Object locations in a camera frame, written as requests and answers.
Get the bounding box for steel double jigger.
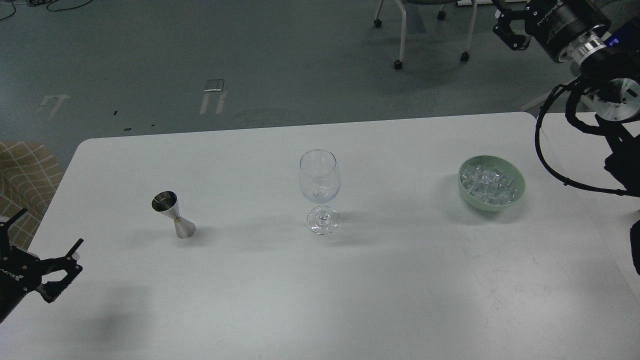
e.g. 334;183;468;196
151;191;197;239

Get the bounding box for beige checked cushion seat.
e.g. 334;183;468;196
0;140;64;250

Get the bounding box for green bowl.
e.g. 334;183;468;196
456;155;527;212

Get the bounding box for silver floor socket plate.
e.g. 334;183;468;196
203;79;226;93

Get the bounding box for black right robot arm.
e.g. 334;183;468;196
493;0;639;198

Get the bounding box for clear wine glass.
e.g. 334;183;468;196
298;149;342;235

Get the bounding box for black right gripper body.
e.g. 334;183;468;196
525;0;611;63

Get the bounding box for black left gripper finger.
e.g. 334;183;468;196
37;238;85;304
0;208;28;248

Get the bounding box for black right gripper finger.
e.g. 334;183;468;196
493;0;531;51

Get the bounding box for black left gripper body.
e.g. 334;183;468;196
0;245;42;322

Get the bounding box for black floor cables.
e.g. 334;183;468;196
0;0;96;23

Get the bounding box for pile of ice cubes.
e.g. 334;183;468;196
460;164;521;206

